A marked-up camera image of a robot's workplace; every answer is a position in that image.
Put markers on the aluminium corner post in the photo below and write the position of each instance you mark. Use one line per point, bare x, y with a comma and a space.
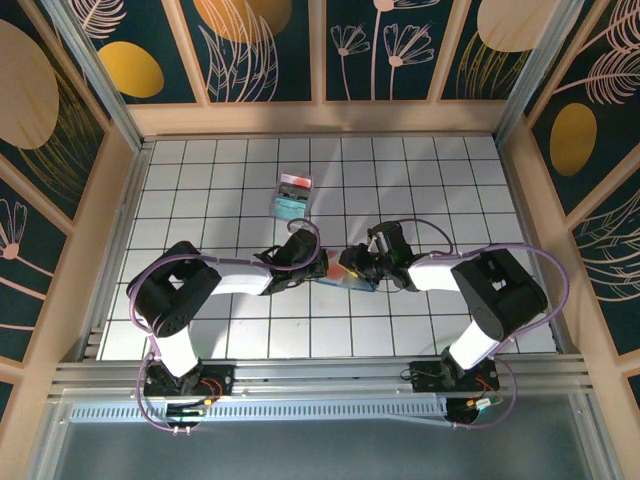
107, 95
530, 75

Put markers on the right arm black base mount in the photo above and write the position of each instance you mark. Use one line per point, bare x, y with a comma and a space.
425, 377

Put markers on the teal plastic card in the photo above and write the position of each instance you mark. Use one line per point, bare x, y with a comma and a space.
290, 207

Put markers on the black plastic card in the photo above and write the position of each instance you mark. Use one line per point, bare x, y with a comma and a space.
295, 190

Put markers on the aluminium frame rail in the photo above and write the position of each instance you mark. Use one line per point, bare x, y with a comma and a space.
325, 375

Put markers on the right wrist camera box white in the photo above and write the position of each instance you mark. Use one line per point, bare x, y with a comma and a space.
373, 242

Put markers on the clear packaged item box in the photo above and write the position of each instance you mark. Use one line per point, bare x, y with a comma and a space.
300, 216

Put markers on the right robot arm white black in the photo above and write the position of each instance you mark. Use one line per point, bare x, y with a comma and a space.
472, 345

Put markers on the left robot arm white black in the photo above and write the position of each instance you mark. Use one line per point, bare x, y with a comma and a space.
175, 345

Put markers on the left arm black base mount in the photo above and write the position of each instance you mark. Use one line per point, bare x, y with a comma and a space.
220, 377

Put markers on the white card with red circle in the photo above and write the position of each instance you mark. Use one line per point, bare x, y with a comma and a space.
334, 272
297, 179

